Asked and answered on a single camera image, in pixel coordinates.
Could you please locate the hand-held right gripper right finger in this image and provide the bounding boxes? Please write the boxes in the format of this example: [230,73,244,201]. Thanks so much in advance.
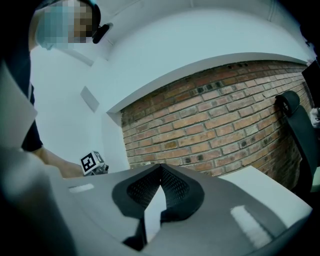
[147,163,289,256]

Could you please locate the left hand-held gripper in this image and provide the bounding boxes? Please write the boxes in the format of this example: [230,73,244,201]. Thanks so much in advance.
[79,149,110,177]

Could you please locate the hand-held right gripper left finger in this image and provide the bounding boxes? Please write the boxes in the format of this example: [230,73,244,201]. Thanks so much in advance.
[61,163,163,251]

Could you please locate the white A4 paper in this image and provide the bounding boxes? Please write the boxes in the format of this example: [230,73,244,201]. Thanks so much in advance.
[143,184,168,245]

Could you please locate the person's left forearm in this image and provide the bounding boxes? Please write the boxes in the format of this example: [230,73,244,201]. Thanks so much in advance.
[33,146,85,179]

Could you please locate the person's black t-shirt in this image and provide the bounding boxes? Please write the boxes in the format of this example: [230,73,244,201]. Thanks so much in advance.
[0,14,44,153]

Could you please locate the light blue face mask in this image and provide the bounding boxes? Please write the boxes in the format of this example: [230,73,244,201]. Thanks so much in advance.
[34,4,76,50]

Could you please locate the person's face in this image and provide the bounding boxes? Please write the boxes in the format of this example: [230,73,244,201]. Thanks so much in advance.
[42,0,94,50]

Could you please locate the black head-mounted camera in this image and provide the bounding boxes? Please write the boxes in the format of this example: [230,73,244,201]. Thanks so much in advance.
[84,0,114,45]

